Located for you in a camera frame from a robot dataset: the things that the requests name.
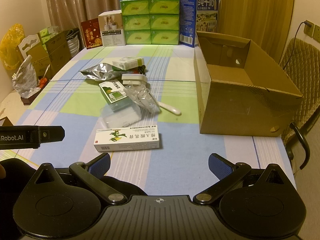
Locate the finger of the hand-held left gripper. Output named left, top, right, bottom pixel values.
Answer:
left=39, top=126, right=65, bottom=144

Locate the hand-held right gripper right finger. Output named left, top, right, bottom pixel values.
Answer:
left=193, top=153, right=288, bottom=205

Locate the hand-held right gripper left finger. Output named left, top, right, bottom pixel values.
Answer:
left=32, top=153, right=127, bottom=205

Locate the brown cardboard box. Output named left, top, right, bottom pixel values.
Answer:
left=193, top=31, right=304, bottom=138

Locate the silver foil bag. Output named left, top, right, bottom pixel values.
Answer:
left=79, top=62, right=123, bottom=81

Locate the white square night light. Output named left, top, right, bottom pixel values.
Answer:
left=121, top=73, right=148, bottom=86

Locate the white ointment box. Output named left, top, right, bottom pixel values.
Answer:
left=94, top=126, right=161, bottom=152

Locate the dark wooden stand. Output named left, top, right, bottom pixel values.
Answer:
left=20, top=87, right=42, bottom=105

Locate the clear plastic container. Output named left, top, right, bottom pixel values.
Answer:
left=100, top=104, right=141, bottom=128

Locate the crinkled white plastic bag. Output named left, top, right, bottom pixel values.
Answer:
left=12, top=55, right=42, bottom=98

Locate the green white medicine box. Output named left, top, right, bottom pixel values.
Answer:
left=98, top=79, right=132, bottom=112

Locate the white plastic spoon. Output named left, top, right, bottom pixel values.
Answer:
left=158, top=102, right=182, bottom=116

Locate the open cardboard box with packs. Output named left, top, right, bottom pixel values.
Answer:
left=17, top=27, right=72, bottom=79

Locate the clear plastic bag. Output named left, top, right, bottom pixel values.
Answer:
left=123, top=84, right=161, bottom=115

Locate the yellow plastic bag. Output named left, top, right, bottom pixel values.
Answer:
left=0, top=23, right=26, bottom=71

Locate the grey white striped bag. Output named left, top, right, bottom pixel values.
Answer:
left=65, top=28, right=82, bottom=57

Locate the small white green box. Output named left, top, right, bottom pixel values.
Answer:
left=112, top=57, right=145, bottom=71

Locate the red gift box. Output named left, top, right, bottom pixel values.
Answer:
left=81, top=19, right=103, bottom=49

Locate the plaid tablecloth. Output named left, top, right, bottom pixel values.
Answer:
left=0, top=44, right=298, bottom=197

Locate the white product box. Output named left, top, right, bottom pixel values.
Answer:
left=98, top=11, right=126, bottom=47

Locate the chair with quilted cover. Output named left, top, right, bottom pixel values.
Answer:
left=278, top=37, right=320, bottom=170

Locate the beige patterned curtain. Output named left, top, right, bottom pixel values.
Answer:
left=43, top=0, right=204, bottom=32

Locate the stack of green tissue packs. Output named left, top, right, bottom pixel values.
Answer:
left=120, top=0, right=180, bottom=45

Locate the blue milk carton box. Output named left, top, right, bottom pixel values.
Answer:
left=179, top=0, right=220, bottom=48

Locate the golden curtain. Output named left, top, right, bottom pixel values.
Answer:
left=219, top=0, right=296, bottom=64

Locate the black cable bundle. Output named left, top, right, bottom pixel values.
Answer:
left=130, top=65, right=148, bottom=76

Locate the wall socket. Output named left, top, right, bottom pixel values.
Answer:
left=303, top=20, right=320, bottom=42

